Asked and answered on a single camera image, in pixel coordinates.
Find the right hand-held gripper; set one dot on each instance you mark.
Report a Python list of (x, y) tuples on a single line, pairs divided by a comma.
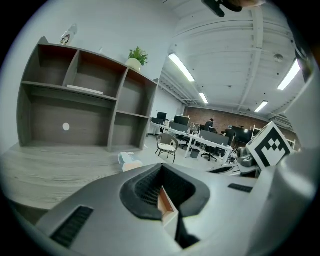
[(270, 147)]

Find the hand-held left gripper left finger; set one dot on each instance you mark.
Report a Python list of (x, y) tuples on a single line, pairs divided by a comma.
[(105, 220)]

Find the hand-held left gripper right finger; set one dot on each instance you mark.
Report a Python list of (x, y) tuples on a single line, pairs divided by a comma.
[(225, 215)]

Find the small cardboard box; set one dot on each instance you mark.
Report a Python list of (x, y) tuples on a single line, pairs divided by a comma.
[(165, 203)]

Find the black office chair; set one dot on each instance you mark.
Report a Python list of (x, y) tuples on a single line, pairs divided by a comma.
[(208, 155)]

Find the black computer monitor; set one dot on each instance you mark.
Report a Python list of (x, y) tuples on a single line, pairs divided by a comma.
[(242, 134), (162, 116), (181, 120)]

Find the black desk divider panel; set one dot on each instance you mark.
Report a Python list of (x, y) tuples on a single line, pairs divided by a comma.
[(213, 138), (178, 127)]

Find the dark waste bin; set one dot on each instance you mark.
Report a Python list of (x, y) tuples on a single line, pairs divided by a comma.
[(194, 153)]

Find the white long office desk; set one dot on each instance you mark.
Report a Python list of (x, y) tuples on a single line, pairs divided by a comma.
[(190, 137)]

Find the pastel tissue pack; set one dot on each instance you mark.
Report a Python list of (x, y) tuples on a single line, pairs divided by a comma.
[(128, 161)]

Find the white ceiling light bar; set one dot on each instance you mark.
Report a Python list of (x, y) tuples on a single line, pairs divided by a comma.
[(203, 98), (261, 106), (288, 75), (181, 67)]

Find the brown wicker chair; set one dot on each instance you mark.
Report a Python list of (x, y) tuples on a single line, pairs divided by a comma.
[(167, 146)]

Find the grey wood-grain desk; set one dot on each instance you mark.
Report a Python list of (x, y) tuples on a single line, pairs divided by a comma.
[(50, 170)]

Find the grey wooden shelf unit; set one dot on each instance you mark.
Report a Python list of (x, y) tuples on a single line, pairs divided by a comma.
[(72, 135)]

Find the white round sticker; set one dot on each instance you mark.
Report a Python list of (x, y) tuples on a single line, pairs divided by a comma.
[(66, 126)]

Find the round ceiling detector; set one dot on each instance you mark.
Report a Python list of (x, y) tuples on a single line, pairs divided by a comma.
[(278, 58)]

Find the white flat book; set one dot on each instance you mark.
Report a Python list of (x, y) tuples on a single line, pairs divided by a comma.
[(85, 89)]

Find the green potted plant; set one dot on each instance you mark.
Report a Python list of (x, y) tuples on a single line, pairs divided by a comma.
[(136, 58)]

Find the black head-worn camera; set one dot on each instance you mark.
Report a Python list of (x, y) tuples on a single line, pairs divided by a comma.
[(215, 7)]

